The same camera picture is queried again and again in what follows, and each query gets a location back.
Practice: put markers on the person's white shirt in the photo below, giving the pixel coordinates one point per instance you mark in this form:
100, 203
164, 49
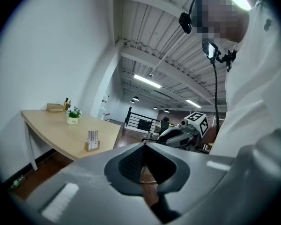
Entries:
260, 78

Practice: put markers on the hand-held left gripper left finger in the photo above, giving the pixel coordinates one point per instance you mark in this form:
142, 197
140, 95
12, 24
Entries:
126, 167

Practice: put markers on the white printed table card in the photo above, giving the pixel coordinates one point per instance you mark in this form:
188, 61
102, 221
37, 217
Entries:
93, 136

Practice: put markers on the black office chair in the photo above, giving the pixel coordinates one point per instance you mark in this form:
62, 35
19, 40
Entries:
164, 123

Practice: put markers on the yellow bottle with black cap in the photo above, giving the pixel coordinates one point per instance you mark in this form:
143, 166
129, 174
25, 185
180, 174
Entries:
65, 105

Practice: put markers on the white pot with flowers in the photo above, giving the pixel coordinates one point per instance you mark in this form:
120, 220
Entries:
73, 119

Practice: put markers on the person's right forearm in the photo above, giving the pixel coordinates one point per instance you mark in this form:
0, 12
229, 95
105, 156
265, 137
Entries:
212, 135

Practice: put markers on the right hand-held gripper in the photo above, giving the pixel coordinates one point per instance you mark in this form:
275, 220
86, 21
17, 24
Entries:
196, 123

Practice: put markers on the white shelf with items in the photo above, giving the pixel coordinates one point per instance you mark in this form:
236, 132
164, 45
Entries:
105, 109

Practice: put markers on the red sauce bottle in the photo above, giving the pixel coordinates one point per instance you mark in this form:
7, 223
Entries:
69, 104

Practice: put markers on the light wooden table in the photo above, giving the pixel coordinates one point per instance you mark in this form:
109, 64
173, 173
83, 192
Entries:
61, 130

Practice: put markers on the green plastic bottle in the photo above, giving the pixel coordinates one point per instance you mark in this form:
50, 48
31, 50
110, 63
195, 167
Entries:
17, 183

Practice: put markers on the round ceiling sensor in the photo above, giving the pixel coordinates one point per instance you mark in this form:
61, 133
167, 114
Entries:
151, 75

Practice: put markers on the small wooden stand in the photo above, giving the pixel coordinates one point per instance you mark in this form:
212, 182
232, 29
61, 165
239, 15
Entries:
92, 147

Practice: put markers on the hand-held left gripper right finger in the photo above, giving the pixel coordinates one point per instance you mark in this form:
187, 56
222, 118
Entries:
164, 170

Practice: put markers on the black head camera with headband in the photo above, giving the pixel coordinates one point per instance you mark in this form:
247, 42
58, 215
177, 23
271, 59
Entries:
185, 22

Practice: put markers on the black metal rack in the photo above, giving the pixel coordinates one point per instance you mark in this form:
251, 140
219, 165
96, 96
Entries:
140, 121

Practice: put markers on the black chest-mounted device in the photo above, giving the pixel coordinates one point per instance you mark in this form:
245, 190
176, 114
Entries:
208, 48

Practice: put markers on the wooden box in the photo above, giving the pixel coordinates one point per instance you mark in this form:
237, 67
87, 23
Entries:
54, 108

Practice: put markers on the person's head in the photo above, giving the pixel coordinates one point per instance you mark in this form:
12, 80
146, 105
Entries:
220, 17

